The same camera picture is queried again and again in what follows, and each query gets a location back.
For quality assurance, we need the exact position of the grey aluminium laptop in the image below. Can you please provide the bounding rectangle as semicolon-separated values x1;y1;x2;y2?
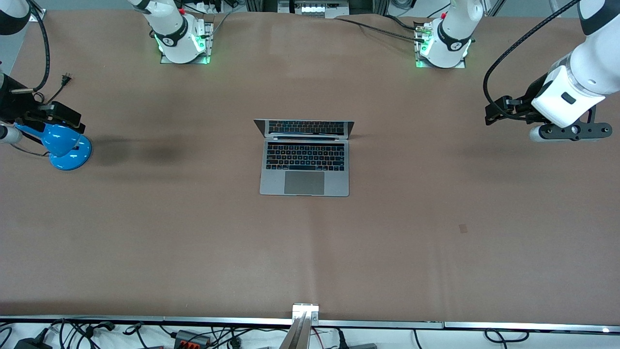
254;119;355;197

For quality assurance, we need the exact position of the blue desk lamp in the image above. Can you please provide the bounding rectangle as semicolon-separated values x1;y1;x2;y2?
15;121;93;171

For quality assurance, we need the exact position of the white power strip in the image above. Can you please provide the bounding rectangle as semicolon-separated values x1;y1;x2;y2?
278;0;350;19

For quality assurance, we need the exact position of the black power adapter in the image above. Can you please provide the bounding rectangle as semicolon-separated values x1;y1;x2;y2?
14;336;55;349

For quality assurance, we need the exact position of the grey adapter with orange connectors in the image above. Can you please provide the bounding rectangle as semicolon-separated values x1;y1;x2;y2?
173;330;212;348

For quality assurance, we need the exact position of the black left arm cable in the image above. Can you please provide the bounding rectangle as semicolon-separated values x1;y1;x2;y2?
483;0;582;119

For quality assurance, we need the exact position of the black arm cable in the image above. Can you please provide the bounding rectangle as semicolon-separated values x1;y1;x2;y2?
483;0;582;119
27;0;51;95

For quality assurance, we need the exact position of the black lamp cord with plug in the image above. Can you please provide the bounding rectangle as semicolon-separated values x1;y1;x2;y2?
31;73;74;105

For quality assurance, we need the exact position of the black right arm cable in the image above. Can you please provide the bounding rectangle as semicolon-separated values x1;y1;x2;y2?
27;0;51;95

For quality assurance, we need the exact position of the black cable on table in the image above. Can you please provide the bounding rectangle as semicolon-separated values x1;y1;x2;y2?
334;15;429;43

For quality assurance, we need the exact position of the thin grey cable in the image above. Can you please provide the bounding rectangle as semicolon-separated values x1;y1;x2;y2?
212;12;234;35

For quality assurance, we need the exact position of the black cable bundle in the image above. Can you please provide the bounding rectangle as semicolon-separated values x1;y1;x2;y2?
47;318;117;349

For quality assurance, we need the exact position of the black looped cable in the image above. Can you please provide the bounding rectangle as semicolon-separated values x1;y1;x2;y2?
484;328;529;344

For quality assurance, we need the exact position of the aluminium table edge rail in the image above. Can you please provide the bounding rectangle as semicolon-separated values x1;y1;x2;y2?
0;315;620;335

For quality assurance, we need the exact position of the aluminium camera mount pole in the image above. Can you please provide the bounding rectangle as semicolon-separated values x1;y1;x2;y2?
279;303;320;349

